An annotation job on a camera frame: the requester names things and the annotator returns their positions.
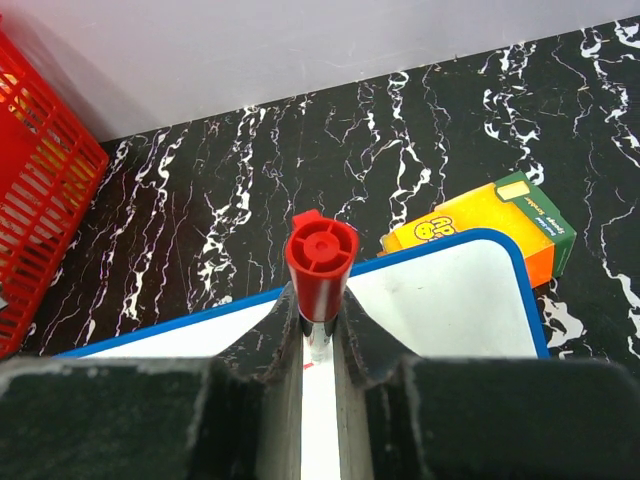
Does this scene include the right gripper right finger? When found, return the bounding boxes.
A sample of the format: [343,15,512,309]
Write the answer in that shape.
[333,293,639,479]

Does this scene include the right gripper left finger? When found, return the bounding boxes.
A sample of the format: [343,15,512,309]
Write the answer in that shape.
[1,286,303,479]

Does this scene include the white blue-framed whiteboard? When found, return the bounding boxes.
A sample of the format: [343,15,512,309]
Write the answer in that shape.
[73,229,548,479]

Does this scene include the red whiteboard marker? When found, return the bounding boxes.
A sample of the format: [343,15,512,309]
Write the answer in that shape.
[285,209,359,364]

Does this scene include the orange juice carton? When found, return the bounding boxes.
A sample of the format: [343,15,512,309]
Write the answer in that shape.
[381,171,577,288]

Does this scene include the red plastic shopping basket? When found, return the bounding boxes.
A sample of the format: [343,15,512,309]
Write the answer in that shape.
[1,35,108,356]

